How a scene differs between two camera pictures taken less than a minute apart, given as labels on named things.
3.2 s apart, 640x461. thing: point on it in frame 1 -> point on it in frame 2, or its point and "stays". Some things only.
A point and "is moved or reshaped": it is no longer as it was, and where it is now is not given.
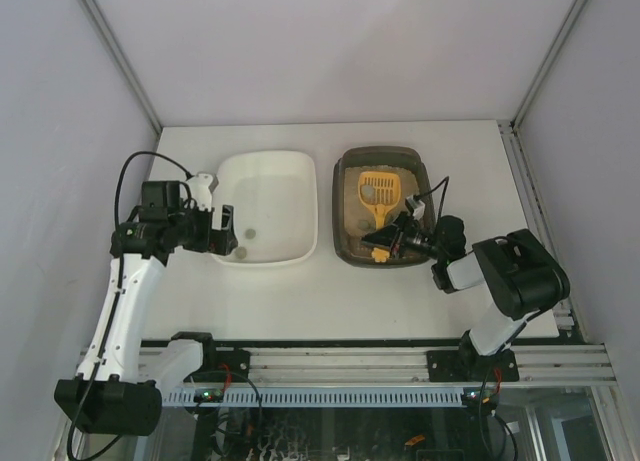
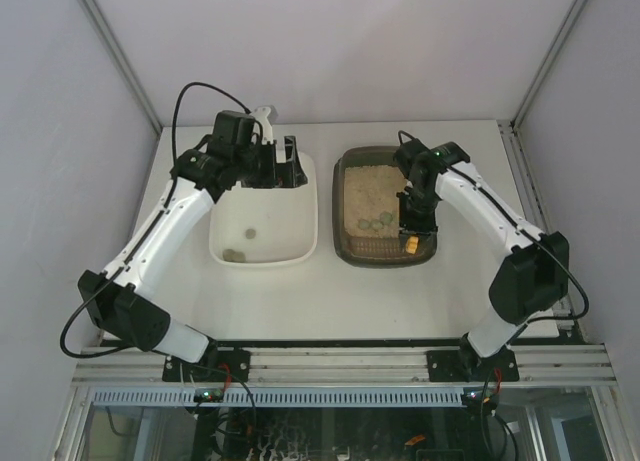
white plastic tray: x=273 y=196 stays
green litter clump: x=368 y=193 -> x=230 y=255
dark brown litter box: x=353 y=218 stays
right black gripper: x=396 y=235 -> x=417 y=221
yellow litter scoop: x=380 y=191 is moved or reshaped
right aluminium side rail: x=567 y=313 stays
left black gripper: x=215 y=232 -> x=275 y=166
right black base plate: x=466 y=365 stays
